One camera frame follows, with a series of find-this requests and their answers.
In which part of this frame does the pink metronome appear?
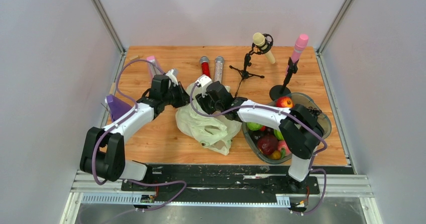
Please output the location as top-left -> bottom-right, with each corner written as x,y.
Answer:
146,56 -> 164,79

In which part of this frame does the black tripod microphone stand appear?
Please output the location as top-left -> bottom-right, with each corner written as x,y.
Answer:
230,43 -> 265,97

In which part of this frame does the black round-base microphone stand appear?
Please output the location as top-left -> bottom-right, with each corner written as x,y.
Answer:
269,57 -> 298,101

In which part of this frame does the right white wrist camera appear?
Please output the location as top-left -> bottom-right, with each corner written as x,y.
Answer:
195,74 -> 212,94

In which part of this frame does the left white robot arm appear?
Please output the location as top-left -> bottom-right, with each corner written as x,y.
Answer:
79,73 -> 190,190

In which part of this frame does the pink peach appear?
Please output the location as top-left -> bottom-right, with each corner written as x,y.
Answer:
278,140 -> 291,158

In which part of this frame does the dark red fruit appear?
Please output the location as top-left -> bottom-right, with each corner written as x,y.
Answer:
256,135 -> 278,155

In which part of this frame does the grey transparent fruit basket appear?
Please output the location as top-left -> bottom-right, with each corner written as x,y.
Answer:
242,92 -> 332,164

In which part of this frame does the pale green plastic bag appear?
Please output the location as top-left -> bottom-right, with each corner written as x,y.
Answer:
175,104 -> 242,156

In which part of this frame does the purple cable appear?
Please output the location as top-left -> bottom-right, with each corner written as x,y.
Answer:
91,59 -> 187,224
189,82 -> 328,215

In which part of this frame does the green fruit from bag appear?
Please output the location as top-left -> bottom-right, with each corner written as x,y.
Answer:
246,122 -> 264,131

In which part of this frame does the black grape bunch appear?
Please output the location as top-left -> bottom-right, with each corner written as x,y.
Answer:
307,106 -> 323,119

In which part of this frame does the cream microphone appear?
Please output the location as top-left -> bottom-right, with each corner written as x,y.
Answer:
253,32 -> 276,64

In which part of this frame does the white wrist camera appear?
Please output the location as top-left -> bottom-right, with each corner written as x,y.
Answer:
165,68 -> 178,87
195,74 -> 212,94

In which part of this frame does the wooden strip on rail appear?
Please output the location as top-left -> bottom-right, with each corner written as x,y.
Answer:
109,82 -> 116,94

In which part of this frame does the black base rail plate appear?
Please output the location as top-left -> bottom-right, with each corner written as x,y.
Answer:
121,164 -> 323,203

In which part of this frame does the red glitter microphone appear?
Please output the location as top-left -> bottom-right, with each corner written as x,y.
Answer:
199,56 -> 211,77

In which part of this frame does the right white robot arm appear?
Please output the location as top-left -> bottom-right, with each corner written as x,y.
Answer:
190,75 -> 327,193

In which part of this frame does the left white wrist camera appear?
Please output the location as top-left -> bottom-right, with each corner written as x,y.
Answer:
165,68 -> 178,87

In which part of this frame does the red yellow apple from bag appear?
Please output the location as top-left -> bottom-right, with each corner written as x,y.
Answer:
275,96 -> 294,108

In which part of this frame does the orange yellow fruit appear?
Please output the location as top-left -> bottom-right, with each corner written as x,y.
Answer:
268,150 -> 282,160

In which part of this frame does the silver glitter microphone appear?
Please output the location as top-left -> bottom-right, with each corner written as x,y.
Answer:
214,56 -> 225,82

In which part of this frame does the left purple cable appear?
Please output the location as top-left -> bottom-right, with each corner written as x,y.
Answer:
91,59 -> 187,224

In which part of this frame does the dark purple plum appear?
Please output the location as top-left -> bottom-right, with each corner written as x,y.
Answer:
250,131 -> 263,143

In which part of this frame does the pink microphone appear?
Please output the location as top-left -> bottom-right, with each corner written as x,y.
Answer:
286,34 -> 309,74

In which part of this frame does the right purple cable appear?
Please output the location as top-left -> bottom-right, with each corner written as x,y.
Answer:
189,82 -> 328,215

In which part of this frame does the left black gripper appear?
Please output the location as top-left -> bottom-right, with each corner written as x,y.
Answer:
162,81 -> 194,108

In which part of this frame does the purple metronome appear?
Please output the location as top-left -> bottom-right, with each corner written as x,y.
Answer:
105,94 -> 132,122

